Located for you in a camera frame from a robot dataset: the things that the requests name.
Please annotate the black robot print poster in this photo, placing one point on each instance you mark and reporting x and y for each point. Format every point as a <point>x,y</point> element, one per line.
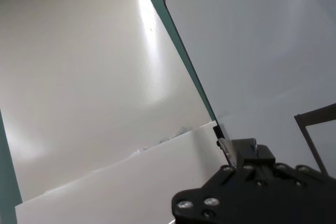
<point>78,77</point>

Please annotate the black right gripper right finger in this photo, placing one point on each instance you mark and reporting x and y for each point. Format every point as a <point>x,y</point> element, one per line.
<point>256,154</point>

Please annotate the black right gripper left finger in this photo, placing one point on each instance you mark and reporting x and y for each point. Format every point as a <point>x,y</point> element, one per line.
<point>228,153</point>

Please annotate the black tape frame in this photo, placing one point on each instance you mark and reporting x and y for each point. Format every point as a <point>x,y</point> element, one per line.
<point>323,115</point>

